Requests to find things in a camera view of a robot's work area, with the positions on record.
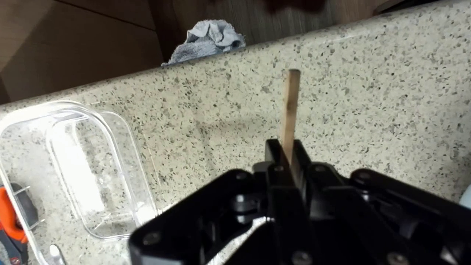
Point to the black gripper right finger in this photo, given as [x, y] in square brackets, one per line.
[348, 230]

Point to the thin wooden stick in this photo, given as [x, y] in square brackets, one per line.
[291, 97]

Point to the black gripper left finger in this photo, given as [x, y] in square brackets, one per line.
[292, 227]

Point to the grey cloth rag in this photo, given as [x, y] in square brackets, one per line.
[207, 38]

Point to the clear glass container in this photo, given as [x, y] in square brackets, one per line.
[83, 174]

